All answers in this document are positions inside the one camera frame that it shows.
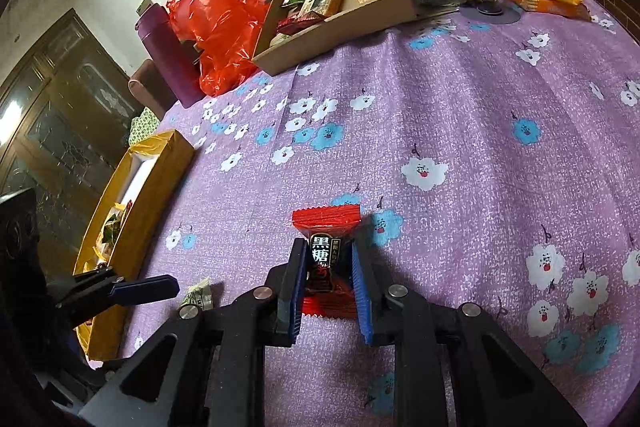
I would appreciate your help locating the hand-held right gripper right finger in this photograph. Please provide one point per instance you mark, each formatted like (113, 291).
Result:
(361, 297)

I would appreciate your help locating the wooden glass door cabinet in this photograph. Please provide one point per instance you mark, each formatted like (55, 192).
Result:
(50, 107)

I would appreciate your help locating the purple thermos bottle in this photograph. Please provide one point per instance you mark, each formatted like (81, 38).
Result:
(167, 57)

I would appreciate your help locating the large green snack packet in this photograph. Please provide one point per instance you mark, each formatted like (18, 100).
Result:
(112, 227)

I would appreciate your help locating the brown cardboard tray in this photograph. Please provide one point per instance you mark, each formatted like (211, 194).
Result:
(350, 32)

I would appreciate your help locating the brown armchair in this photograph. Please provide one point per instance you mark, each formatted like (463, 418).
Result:
(145, 89)

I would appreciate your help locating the purple floral tablecloth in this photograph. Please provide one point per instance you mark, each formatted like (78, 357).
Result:
(475, 107)

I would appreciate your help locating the red plastic bag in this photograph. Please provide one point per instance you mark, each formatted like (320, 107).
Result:
(225, 32)

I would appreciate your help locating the yellow cardboard box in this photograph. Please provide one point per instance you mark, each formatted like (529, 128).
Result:
(165, 172)

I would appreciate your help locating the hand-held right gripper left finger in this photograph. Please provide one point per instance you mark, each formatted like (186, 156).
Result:
(298, 292)

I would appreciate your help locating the red and black candy packet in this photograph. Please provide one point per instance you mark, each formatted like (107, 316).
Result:
(325, 219)

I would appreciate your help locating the small green striped snack packet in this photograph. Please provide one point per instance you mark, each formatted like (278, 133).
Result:
(200, 296)

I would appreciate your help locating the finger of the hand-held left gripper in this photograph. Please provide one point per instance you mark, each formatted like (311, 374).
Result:
(145, 289)

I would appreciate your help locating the green patterned cushion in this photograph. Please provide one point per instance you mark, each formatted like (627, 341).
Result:
(142, 127)

